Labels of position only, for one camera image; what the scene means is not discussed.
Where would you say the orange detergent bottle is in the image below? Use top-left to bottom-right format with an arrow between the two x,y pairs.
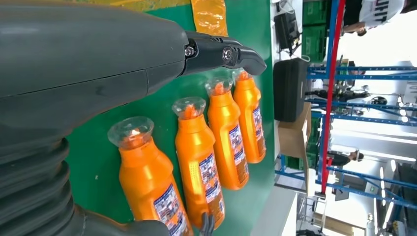
204,76 -> 250,191
232,69 -> 267,165
107,117 -> 193,236
172,96 -> 226,230

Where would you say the yellow taped cardboard mat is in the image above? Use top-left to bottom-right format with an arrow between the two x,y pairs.
73,0 -> 229,37

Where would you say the black carrying case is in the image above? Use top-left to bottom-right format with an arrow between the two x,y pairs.
273,58 -> 310,123

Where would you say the brown cardboard box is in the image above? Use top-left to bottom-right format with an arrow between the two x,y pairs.
277,102 -> 312,196

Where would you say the green plastic crate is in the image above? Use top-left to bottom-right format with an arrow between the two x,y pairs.
286,117 -> 322,170
302,0 -> 330,62

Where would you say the red metal beam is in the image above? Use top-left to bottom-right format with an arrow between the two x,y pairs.
321,0 -> 346,196

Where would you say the blue metal shelving rack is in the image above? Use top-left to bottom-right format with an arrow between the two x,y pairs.
275,0 -> 417,211

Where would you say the person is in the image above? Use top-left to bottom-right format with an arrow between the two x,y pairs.
327,149 -> 365,167
342,0 -> 406,36

